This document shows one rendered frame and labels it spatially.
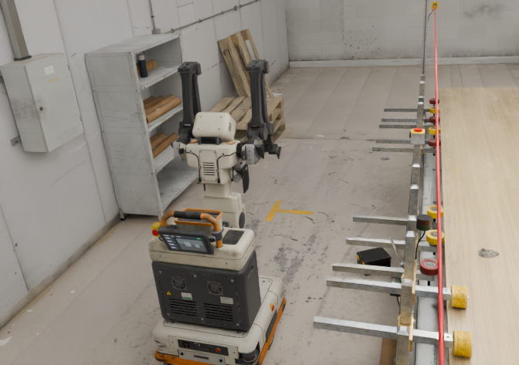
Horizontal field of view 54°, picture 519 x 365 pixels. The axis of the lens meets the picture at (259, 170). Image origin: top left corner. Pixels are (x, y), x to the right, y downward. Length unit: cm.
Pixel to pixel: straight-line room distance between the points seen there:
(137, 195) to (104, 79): 107
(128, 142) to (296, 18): 637
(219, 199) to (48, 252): 170
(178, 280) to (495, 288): 156
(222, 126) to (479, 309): 154
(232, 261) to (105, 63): 231
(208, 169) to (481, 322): 155
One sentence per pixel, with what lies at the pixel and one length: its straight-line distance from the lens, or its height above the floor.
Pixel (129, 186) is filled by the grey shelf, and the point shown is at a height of 36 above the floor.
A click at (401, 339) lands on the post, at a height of 112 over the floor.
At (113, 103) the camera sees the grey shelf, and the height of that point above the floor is 113.
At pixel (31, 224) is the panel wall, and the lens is 402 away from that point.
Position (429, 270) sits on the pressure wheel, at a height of 90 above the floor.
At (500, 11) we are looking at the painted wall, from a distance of 1003.
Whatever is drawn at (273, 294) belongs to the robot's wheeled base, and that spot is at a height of 27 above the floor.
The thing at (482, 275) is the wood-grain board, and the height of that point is 90.
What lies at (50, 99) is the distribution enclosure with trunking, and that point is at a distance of 376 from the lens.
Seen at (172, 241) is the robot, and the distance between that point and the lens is 263.
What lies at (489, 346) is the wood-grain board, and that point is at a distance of 195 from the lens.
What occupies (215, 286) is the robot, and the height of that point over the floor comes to 58.
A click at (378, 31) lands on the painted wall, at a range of 1004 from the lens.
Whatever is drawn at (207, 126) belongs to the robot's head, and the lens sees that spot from 280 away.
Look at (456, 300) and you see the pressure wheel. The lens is 204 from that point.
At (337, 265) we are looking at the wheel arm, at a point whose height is 86.
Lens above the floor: 218
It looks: 23 degrees down
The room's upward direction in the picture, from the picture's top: 5 degrees counter-clockwise
